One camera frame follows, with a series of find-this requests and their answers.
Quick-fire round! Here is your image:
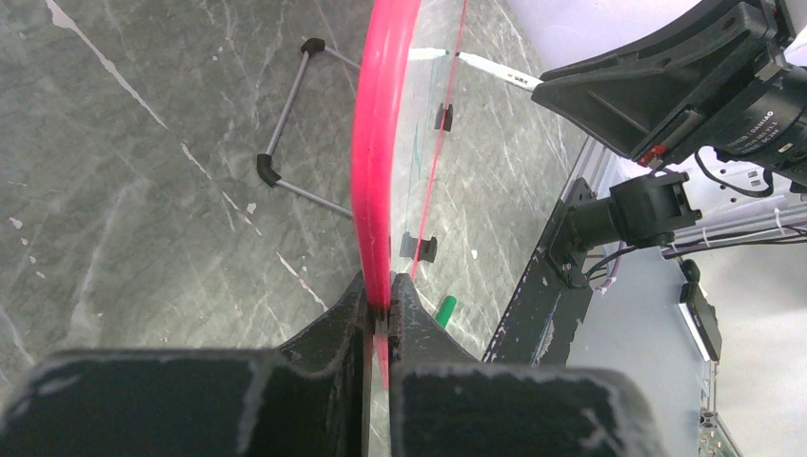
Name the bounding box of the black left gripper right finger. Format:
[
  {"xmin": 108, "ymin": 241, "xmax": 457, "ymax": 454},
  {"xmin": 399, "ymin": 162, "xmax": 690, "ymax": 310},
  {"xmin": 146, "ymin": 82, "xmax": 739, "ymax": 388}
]
[{"xmin": 388, "ymin": 273, "xmax": 668, "ymax": 456}]

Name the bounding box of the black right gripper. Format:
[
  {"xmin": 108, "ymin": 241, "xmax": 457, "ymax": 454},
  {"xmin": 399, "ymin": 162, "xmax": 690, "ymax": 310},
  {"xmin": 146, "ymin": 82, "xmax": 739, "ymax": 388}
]
[{"xmin": 531, "ymin": 1, "xmax": 806, "ymax": 189}]

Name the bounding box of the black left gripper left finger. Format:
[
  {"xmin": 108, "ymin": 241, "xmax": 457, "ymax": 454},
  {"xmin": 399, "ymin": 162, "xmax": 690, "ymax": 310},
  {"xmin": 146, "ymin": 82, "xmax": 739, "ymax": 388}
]
[{"xmin": 1, "ymin": 276, "xmax": 372, "ymax": 456}]

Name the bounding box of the green marker cap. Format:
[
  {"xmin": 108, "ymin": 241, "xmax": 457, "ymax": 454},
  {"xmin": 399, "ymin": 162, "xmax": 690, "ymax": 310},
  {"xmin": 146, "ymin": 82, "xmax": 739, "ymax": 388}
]
[{"xmin": 435, "ymin": 295, "xmax": 458, "ymax": 328}]

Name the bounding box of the green white marker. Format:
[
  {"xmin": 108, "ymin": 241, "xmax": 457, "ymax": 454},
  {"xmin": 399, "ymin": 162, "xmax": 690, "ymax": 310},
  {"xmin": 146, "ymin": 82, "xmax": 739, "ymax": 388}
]
[{"xmin": 407, "ymin": 48, "xmax": 542, "ymax": 92}]

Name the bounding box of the pink framed whiteboard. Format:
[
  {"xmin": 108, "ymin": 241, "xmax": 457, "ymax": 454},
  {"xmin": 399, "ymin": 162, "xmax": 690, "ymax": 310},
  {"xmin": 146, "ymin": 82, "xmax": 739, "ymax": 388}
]
[{"xmin": 350, "ymin": 1, "xmax": 467, "ymax": 387}]

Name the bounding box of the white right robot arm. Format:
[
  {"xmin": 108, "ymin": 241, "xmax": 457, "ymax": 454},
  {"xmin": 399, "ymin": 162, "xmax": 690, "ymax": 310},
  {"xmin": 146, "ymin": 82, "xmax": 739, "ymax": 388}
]
[{"xmin": 532, "ymin": 1, "xmax": 806, "ymax": 251}]

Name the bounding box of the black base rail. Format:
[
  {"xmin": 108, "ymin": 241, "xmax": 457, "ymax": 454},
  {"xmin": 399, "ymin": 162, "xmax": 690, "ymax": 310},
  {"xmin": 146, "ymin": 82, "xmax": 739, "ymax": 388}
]
[{"xmin": 482, "ymin": 137, "xmax": 608, "ymax": 367}]

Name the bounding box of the metal wire whiteboard stand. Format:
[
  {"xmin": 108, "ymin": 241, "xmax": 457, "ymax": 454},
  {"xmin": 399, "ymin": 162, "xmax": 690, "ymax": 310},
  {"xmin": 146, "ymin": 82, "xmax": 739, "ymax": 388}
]
[{"xmin": 255, "ymin": 36, "xmax": 455, "ymax": 265}]

